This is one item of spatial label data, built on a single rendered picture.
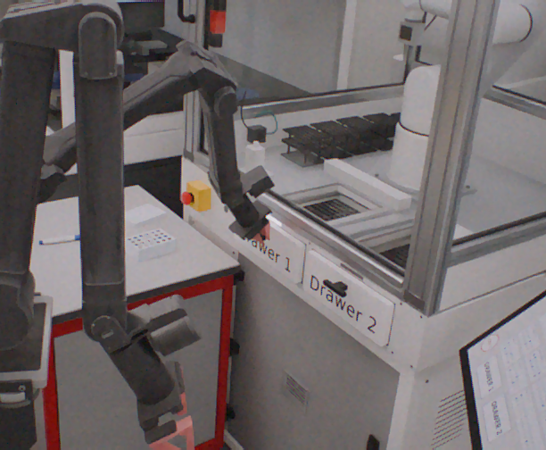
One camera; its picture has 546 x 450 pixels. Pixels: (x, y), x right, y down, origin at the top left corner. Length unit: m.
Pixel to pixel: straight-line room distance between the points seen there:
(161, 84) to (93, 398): 1.02
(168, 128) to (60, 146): 1.31
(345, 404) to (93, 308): 1.07
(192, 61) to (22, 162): 0.52
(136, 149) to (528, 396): 1.73
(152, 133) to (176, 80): 1.30
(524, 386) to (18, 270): 0.80
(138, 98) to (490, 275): 0.86
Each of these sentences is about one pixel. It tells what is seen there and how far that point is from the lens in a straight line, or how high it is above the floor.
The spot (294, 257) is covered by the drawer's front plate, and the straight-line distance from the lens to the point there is 1.89.
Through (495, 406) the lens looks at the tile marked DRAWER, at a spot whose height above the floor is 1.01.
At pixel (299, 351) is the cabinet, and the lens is 2.04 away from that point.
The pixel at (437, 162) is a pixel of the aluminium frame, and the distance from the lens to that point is 1.50.
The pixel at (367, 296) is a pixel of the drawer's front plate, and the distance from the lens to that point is 1.71.
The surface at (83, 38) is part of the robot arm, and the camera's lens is 0.84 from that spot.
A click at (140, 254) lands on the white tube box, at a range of 2.09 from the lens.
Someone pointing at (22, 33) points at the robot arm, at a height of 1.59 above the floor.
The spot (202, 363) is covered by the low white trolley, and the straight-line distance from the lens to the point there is 2.24.
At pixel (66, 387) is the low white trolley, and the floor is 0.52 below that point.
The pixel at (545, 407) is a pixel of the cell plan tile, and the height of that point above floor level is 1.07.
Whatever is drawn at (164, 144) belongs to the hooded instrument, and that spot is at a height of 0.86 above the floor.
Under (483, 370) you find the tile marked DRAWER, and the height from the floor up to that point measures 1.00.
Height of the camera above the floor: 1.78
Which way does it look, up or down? 26 degrees down
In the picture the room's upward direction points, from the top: 5 degrees clockwise
